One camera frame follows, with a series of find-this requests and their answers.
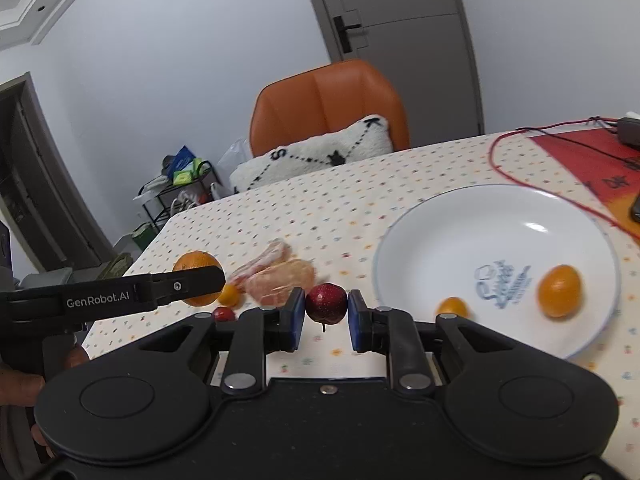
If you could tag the grey door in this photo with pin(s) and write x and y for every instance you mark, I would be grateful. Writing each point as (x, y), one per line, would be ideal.
(400, 35)

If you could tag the person's left hand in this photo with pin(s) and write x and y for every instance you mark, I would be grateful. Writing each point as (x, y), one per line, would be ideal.
(20, 387)

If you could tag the dark red round fruit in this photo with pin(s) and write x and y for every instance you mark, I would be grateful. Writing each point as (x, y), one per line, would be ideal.
(223, 314)
(326, 302)

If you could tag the dotted white tablecloth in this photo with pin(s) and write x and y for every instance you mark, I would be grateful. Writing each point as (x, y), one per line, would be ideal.
(320, 200)

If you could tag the orange leather chair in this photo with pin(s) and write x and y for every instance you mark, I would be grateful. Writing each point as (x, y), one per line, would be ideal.
(325, 100)

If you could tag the white plastic bag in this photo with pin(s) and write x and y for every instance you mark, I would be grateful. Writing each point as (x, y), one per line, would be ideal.
(234, 159)

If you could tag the medium orange tangerine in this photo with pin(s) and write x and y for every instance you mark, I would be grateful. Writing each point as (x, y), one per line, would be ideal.
(560, 291)

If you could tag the white plate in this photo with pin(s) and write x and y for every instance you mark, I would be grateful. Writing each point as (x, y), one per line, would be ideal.
(495, 250)

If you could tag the small orange citrus fruit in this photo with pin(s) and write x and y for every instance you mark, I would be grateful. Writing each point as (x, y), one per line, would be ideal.
(452, 306)
(230, 295)

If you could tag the large orange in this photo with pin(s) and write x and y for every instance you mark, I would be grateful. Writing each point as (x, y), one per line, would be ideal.
(196, 265)

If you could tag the white fluffy patterned pillow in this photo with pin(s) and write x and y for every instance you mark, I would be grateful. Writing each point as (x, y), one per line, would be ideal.
(310, 157)

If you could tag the black flat device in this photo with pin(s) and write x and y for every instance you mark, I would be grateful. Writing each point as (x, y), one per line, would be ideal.
(635, 207)

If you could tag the red and orange mat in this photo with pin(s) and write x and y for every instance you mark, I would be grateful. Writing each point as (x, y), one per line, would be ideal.
(585, 160)

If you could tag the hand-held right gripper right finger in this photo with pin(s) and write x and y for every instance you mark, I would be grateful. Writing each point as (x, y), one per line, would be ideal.
(356, 321)

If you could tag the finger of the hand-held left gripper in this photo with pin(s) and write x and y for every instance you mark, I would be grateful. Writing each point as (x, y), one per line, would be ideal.
(192, 285)

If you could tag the peeled pomelo segment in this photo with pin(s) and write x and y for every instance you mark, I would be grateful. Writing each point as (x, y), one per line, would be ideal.
(282, 281)
(264, 260)

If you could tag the blue bag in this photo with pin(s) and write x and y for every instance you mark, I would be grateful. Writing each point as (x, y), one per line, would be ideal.
(181, 159)

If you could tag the green packet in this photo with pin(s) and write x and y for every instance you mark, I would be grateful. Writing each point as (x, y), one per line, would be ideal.
(192, 171)

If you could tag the black power adapter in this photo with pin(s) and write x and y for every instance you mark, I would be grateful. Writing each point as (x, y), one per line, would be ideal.
(630, 132)

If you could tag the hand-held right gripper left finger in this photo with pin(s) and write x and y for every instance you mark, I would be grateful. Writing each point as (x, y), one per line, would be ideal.
(295, 321)

